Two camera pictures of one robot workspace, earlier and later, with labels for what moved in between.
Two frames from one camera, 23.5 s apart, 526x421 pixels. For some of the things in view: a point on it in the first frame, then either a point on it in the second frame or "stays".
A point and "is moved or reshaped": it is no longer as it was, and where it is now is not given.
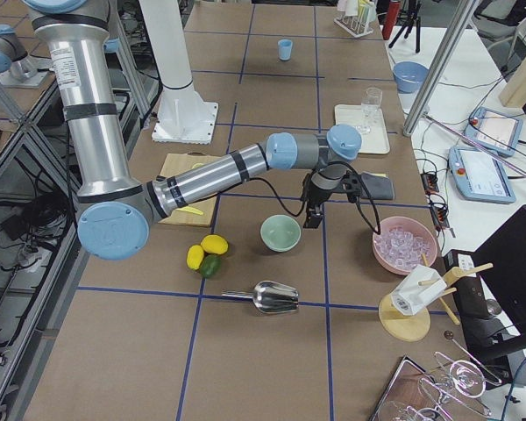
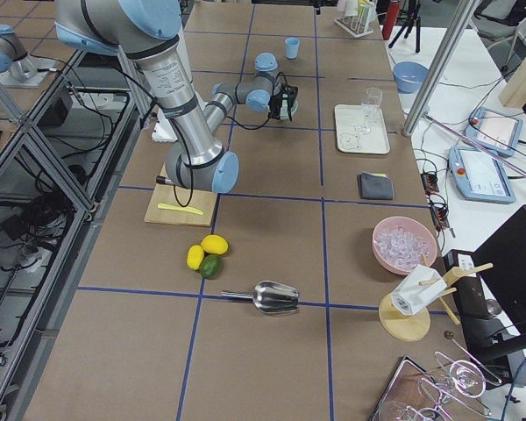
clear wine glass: [371, 103] stays
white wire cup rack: [356, 25] stays
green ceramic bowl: [280, 233] to [284, 110]
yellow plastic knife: [190, 209] stays
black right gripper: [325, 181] to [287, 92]
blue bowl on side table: [409, 75] stays
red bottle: [392, 17] stays
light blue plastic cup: [285, 49] is moved or reshaped
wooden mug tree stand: [414, 326] stays
